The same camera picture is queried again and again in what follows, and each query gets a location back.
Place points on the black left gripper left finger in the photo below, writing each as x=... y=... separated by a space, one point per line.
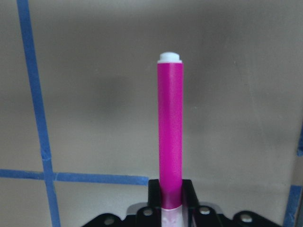
x=154 y=194

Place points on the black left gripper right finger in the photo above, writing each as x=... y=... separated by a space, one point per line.
x=188 y=195

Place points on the pink marker pen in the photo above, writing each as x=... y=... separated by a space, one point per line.
x=170 y=116

